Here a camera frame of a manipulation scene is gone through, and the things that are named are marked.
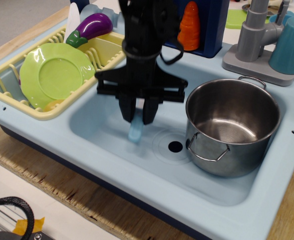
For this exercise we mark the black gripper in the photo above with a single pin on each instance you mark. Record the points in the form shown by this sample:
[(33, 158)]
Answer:
[(144, 79)]

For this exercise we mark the blue handled white spoon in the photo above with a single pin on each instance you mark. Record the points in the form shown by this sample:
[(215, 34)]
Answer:
[(136, 127)]

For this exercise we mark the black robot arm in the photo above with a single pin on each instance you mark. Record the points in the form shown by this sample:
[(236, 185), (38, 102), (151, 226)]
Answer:
[(148, 25)]

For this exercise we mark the stainless steel pot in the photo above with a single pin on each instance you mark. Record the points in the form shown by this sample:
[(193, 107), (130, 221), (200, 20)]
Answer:
[(230, 124)]

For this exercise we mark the light blue toy sink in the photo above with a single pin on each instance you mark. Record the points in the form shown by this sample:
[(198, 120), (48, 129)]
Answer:
[(91, 136)]

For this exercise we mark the orange toy carrot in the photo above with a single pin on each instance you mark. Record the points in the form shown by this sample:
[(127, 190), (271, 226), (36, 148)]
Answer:
[(189, 33)]

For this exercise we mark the purple toy eggplant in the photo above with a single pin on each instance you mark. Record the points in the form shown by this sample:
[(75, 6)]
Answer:
[(95, 25)]

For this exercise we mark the green plastic plate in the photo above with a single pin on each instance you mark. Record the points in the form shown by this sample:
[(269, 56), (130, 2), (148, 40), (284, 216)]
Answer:
[(52, 72)]

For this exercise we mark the white plastic knife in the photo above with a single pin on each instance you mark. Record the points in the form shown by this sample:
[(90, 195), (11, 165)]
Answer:
[(73, 20)]

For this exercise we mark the dark blue box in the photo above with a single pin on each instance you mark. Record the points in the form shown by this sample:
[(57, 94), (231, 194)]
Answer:
[(213, 16)]

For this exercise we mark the grey toy faucet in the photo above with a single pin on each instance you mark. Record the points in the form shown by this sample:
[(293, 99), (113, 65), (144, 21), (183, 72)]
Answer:
[(248, 57)]

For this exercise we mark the green cutting board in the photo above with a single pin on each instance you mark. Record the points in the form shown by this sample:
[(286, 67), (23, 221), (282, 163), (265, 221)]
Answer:
[(235, 18)]

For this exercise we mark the yellow dish rack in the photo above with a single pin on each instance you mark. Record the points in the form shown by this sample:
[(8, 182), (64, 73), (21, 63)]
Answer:
[(104, 52)]

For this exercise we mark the teal plastic cup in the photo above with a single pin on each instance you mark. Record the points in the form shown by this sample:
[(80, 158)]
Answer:
[(282, 58)]

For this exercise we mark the yellow masking tape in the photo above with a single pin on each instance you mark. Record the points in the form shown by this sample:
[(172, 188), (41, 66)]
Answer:
[(21, 226)]

